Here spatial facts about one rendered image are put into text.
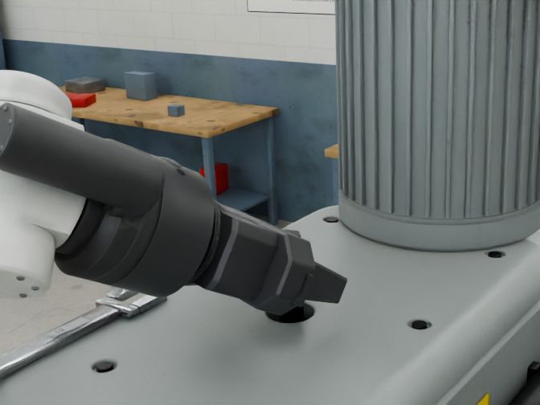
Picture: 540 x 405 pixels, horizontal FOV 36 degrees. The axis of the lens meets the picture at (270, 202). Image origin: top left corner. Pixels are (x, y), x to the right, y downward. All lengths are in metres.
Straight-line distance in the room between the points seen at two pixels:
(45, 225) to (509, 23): 0.42
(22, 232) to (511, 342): 0.40
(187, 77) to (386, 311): 5.96
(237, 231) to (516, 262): 0.29
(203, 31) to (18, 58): 2.36
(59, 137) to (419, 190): 0.38
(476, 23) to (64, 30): 6.95
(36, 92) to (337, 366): 0.26
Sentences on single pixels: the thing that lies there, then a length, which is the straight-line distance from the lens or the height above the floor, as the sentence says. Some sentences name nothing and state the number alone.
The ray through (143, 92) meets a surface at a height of 0.95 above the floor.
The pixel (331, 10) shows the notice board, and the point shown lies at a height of 1.56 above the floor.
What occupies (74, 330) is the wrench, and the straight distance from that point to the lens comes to 0.64.
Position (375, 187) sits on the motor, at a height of 1.94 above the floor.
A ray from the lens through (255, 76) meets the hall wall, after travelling 6.11.
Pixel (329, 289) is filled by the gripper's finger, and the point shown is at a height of 1.92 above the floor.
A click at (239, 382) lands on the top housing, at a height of 1.89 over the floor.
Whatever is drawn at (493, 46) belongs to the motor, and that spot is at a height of 2.07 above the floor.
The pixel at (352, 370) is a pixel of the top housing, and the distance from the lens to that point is 0.57.
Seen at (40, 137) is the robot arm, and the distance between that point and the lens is 0.44.
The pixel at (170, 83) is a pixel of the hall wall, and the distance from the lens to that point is 6.70.
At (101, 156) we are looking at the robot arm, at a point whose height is 2.06.
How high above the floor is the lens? 2.18
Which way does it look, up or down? 19 degrees down
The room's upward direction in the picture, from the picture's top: 3 degrees counter-clockwise
